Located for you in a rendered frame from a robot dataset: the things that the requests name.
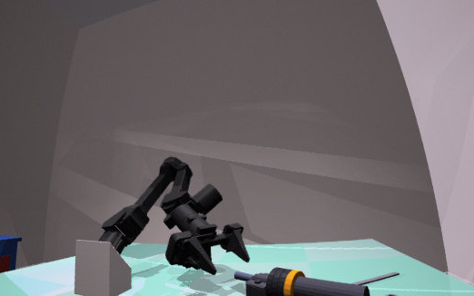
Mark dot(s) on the grey rod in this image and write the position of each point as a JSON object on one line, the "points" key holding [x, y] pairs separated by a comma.
{"points": [[378, 278]]}

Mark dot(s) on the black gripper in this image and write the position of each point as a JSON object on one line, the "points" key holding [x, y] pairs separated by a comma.
{"points": [[197, 234]]}

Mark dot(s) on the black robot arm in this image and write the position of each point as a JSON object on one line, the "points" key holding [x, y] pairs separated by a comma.
{"points": [[177, 205]]}

